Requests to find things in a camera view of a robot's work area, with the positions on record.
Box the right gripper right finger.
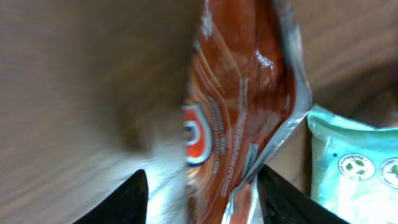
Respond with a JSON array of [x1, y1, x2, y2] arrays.
[[257, 165, 348, 224]]

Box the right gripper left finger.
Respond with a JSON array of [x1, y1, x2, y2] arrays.
[[74, 169, 149, 224]]

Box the mint green snack packet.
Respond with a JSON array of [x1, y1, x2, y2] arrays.
[[307, 105, 397, 223]]

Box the red orange snack bar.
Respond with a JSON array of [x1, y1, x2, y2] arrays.
[[182, 0, 312, 223]]

